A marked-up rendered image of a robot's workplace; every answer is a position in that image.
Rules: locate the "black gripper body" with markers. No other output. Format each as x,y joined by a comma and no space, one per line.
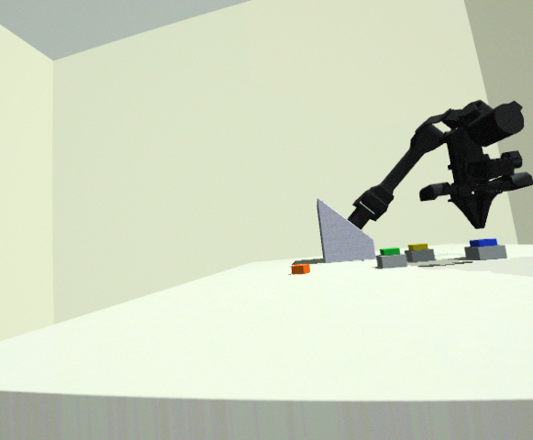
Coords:
478,185

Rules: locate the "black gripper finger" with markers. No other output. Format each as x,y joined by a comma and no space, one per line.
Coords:
467,204
483,203

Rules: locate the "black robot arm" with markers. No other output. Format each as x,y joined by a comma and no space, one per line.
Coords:
475,126

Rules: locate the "green button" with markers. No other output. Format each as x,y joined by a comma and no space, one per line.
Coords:
391,258

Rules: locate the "yellow button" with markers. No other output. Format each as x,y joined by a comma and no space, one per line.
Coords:
419,253

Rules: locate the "small orange block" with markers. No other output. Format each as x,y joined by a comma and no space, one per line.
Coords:
300,269

